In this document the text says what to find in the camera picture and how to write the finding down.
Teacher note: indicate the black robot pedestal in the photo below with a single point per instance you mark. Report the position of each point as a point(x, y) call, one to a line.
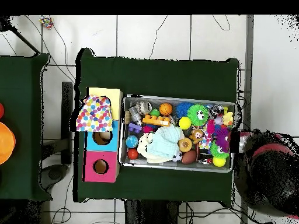
point(149, 214)

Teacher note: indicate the light teal cloth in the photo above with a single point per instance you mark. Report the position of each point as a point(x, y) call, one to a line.
point(166, 140)

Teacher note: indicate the small orange basketball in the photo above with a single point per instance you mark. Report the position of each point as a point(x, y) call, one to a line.
point(165, 108)

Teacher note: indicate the blue spiky ball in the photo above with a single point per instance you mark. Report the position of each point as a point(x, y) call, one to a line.
point(182, 108)

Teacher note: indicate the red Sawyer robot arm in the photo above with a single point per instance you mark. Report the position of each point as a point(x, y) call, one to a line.
point(271, 172)

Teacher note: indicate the blue globe ball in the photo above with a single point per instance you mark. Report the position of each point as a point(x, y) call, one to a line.
point(132, 141)

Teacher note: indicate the crushed silver can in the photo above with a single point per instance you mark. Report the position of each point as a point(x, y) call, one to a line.
point(142, 107)

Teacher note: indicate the green covered side table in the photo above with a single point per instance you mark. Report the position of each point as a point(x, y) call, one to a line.
point(23, 93)

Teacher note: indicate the orange bowl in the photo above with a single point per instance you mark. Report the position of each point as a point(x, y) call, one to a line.
point(5, 142)

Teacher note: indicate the orange building block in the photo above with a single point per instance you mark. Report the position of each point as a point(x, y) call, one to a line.
point(156, 121)

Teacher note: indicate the small colourful toy on floor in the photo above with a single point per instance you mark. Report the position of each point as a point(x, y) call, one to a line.
point(46, 21)

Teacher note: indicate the green spiky ball with eyes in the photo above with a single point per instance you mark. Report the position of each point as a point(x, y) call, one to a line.
point(197, 114)

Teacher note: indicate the shallow clear bin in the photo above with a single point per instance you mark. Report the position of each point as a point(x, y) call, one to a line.
point(122, 156)

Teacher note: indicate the yellow ball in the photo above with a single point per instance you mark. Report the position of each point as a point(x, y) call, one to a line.
point(185, 122)

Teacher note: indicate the small brown football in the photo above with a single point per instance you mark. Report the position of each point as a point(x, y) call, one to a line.
point(189, 157)

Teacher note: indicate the colourful patterned cloth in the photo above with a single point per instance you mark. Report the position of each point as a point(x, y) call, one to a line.
point(94, 114)

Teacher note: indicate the dark green table cloth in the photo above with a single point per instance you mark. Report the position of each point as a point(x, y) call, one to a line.
point(140, 74)

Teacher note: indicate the purple spiky monster toy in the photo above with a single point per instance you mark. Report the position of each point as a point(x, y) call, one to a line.
point(222, 137)

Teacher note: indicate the wooden box with three holes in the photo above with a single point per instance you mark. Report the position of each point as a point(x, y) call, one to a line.
point(100, 165)

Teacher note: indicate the cream yellow cloth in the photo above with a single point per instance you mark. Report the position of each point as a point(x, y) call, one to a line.
point(142, 145)

